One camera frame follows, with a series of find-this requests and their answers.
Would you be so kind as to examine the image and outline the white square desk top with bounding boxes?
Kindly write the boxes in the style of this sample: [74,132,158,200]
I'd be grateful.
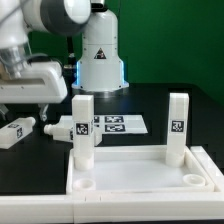
[66,145,215,194]

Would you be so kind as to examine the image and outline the white fiducial marker sheet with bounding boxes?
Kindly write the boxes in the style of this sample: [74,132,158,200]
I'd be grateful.
[59,115,147,135]

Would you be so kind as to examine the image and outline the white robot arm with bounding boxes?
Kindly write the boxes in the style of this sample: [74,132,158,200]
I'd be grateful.
[0,0,129,120]

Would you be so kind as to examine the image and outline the black cables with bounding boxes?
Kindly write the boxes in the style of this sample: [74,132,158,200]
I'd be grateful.
[28,53,63,68]

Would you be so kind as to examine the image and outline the white L-shaped fence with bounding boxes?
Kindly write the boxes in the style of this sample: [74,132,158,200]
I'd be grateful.
[0,146,224,224]

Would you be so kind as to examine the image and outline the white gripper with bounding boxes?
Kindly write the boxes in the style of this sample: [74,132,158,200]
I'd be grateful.
[0,62,67,122]

